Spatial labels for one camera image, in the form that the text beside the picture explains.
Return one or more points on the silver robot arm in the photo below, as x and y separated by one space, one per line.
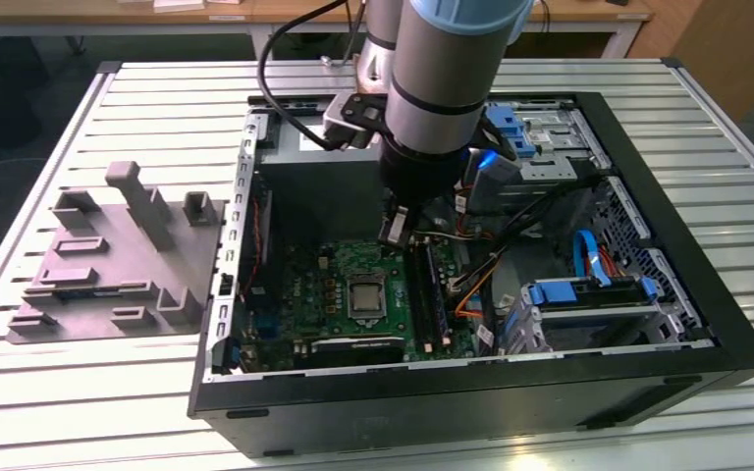
441 73

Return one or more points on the grey power supply unit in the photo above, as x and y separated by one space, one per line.
310 196

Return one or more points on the empty blue disk carrier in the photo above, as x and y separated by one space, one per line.
513 142

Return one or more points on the silver metal drive cage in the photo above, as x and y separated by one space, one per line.
547 169
612 326

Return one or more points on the RAM stick with label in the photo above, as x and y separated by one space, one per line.
437 294

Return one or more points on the green motherboard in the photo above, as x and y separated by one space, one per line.
310 294

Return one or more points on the hard disk in blue carrier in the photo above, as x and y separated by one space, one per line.
560 293

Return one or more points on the black graphics card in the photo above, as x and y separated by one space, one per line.
353 346

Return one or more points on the black PC case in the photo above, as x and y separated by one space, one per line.
481 407

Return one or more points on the grey parts rack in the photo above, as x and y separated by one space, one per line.
127 294

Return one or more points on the white box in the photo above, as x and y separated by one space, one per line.
180 5

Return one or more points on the wooden desk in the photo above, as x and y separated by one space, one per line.
154 18

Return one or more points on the wooden cabinet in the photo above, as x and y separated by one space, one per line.
723 49

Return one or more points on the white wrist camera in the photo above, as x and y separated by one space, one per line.
497 174

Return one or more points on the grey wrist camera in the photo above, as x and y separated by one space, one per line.
344 122

